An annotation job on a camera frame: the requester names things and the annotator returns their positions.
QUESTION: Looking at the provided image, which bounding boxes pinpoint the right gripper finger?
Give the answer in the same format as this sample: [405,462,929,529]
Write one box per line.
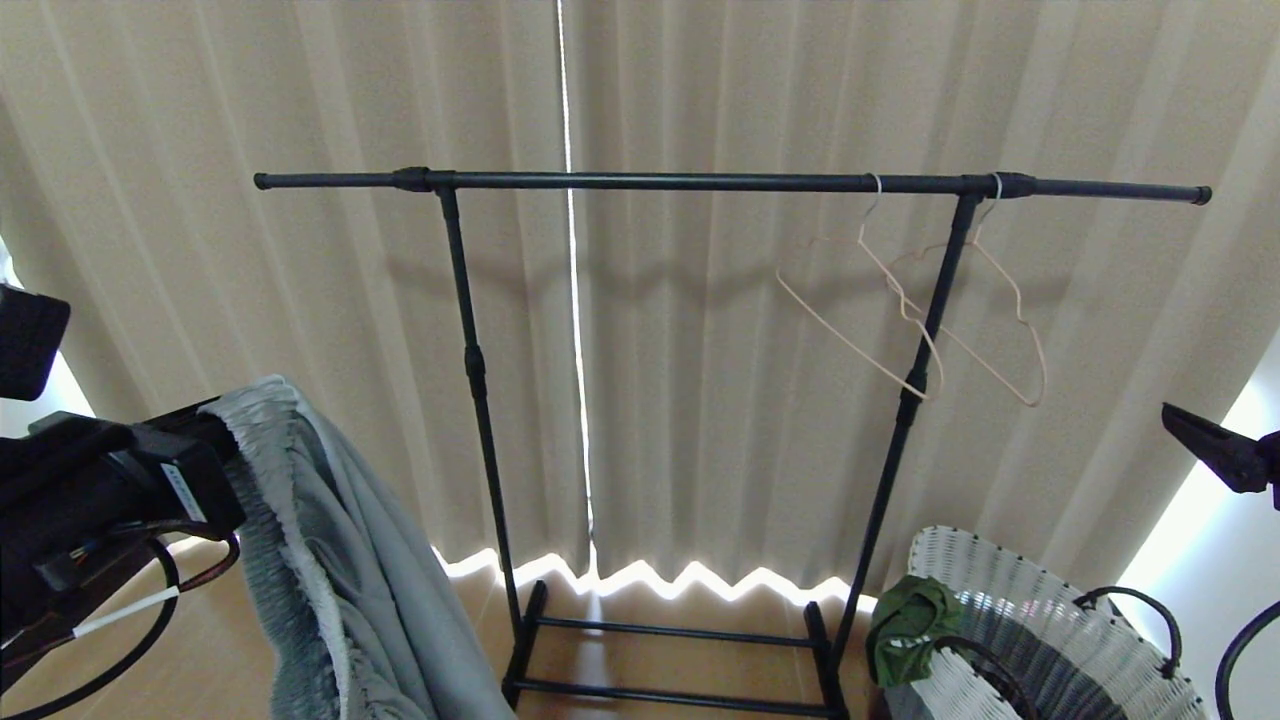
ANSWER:
[1162,402,1280,498]

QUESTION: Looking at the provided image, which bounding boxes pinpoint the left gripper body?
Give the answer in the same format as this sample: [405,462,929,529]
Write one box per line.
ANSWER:
[0,415,248,631]

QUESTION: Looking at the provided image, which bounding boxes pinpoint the pink clothes hanger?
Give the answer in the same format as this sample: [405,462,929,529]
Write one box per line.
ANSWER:
[885,178,1048,408]
[775,178,946,401]

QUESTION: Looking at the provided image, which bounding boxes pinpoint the pale grey shorts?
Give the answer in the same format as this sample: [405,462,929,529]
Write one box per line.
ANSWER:
[200,375,516,720]

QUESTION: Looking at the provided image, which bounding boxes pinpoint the white laundry basket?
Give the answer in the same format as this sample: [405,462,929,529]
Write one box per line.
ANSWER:
[880,527,1209,720]

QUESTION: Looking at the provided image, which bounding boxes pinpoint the black clothes rack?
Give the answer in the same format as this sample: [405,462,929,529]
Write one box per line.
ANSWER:
[253,167,1213,720]

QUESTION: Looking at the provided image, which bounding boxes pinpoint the green garment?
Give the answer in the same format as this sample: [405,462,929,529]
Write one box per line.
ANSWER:
[865,575,966,689]

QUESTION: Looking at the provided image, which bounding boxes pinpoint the beige curtain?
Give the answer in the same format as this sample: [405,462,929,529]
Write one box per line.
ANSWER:
[0,0,1280,601]

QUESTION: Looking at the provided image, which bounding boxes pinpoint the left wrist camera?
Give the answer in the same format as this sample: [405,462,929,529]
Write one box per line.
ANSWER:
[0,285,73,403]

